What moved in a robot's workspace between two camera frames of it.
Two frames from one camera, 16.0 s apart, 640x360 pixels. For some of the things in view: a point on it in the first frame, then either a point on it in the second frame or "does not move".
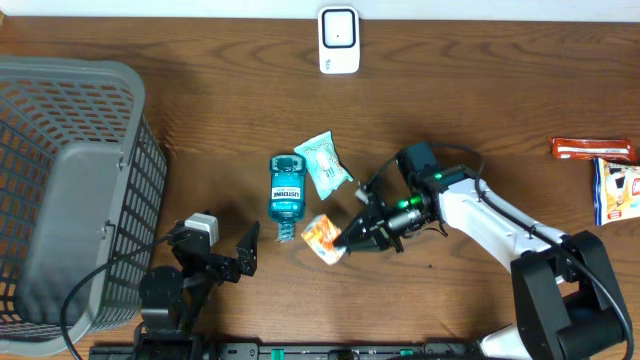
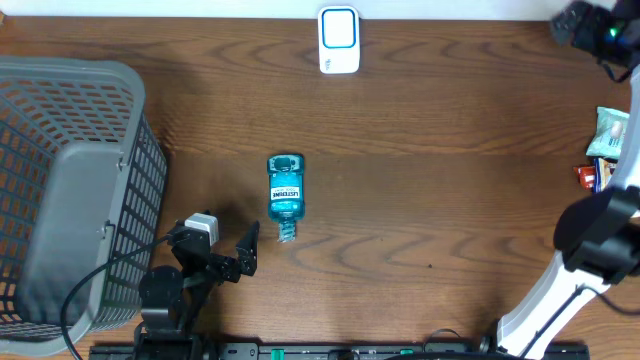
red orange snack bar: (608, 149) → (585, 176)
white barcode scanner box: (339, 40) does not move
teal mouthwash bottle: (286, 201) does not move
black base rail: (223, 351) does not move
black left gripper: (245, 264) does not move
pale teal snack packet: (323, 164) → (608, 140)
